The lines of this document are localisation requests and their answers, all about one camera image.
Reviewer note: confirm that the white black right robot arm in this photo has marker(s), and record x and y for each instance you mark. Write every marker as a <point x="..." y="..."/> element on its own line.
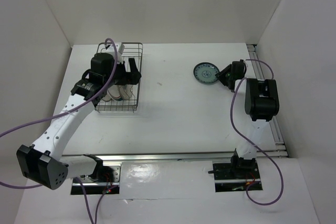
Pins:
<point x="244" y="157"/>

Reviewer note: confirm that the aluminium front rail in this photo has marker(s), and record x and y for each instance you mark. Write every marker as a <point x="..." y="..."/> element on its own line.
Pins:
<point x="166" y="156"/>

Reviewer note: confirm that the white plate orange sunburst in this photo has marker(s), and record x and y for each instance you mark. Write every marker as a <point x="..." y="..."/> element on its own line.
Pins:
<point x="107" y="97"/>

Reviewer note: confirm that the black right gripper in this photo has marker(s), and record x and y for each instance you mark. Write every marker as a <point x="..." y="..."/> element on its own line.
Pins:
<point x="221" y="74"/>

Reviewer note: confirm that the small blue patterned plate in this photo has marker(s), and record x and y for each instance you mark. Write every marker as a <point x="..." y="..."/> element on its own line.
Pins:
<point x="205" y="73"/>

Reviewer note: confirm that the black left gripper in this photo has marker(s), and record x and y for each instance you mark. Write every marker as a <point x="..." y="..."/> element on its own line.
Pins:
<point x="132" y="77"/>

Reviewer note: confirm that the clear round plate stand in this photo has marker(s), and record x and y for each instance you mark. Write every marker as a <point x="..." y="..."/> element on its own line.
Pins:
<point x="126" y="92"/>

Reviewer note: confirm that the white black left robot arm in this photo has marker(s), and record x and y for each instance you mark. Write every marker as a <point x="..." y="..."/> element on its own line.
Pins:
<point x="42" y="161"/>

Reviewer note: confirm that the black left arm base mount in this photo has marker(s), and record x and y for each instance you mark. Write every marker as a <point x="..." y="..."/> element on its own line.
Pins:
<point x="109" y="181"/>

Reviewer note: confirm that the grey wire dish rack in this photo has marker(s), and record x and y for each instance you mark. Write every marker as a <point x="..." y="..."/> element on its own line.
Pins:
<point x="132" y="50"/>

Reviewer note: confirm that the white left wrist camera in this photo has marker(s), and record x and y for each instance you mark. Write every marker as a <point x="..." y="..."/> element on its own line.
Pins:
<point x="114" y="48"/>

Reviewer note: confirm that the white plate green red rings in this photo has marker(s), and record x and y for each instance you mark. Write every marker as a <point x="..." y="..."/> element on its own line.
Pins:
<point x="115" y="94"/>

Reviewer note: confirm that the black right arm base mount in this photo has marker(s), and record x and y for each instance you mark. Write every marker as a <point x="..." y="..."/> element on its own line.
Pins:
<point x="226" y="180"/>

